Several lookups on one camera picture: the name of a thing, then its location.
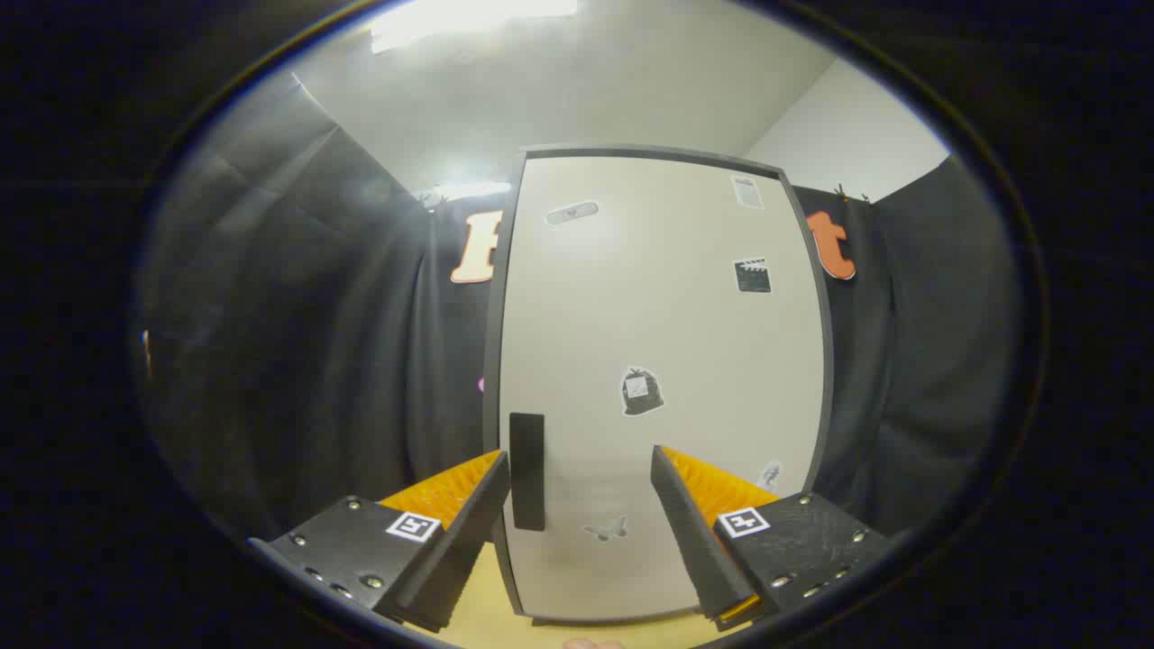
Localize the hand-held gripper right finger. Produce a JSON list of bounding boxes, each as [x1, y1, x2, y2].
[[651, 444, 893, 632]]

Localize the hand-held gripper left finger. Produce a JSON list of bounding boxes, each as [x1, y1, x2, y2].
[[248, 449, 511, 634]]

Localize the black door handle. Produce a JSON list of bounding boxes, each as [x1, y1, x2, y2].
[[509, 413, 546, 532]]

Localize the white shoe cabinet door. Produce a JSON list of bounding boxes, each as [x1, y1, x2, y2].
[[499, 155, 826, 623]]

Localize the black backdrop cloth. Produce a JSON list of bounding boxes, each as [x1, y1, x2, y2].
[[135, 72, 1020, 542]]

